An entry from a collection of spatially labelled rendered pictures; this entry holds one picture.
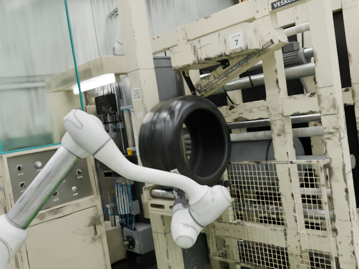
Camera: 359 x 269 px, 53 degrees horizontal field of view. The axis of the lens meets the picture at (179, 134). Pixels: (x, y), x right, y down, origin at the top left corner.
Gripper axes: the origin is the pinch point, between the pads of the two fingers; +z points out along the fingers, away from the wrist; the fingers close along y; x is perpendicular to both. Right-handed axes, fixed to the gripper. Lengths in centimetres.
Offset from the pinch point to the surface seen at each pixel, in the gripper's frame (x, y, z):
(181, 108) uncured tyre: 17.4, -24.4, 28.8
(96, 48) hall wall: -229, 16, 998
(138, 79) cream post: -1, -41, 66
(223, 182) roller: 16.3, 28.1, 28.2
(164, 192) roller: -15.3, 14.0, 24.2
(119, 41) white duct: -10, -60, 131
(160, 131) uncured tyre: 2.4, -22.0, 20.5
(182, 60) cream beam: 28, -36, 76
